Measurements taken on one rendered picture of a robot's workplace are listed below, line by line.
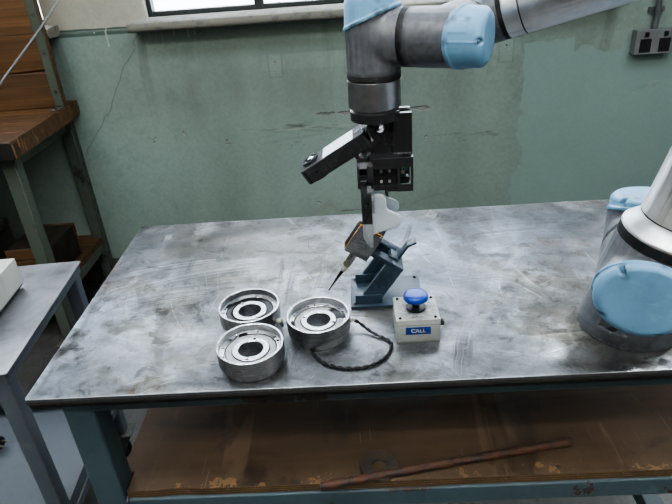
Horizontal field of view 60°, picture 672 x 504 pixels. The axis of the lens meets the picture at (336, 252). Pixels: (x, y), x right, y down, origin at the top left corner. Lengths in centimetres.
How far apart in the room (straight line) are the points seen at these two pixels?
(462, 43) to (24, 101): 213
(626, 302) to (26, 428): 116
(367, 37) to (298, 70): 167
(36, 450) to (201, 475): 45
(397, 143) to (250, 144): 175
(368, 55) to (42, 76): 194
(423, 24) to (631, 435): 83
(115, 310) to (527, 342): 73
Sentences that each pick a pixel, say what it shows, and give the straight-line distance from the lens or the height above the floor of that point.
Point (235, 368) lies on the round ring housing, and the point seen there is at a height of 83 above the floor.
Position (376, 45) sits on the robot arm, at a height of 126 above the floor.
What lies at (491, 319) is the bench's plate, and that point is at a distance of 103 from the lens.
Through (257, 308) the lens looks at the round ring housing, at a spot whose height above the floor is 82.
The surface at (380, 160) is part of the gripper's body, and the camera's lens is 84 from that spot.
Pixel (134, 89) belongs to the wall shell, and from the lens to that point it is 261.
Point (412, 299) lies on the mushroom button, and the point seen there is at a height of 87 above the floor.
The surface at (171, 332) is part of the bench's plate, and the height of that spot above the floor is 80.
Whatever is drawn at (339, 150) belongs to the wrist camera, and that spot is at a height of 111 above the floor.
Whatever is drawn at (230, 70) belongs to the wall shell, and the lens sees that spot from 249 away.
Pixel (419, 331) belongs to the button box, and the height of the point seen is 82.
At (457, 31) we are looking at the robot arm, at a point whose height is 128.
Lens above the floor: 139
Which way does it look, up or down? 28 degrees down
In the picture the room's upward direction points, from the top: 4 degrees counter-clockwise
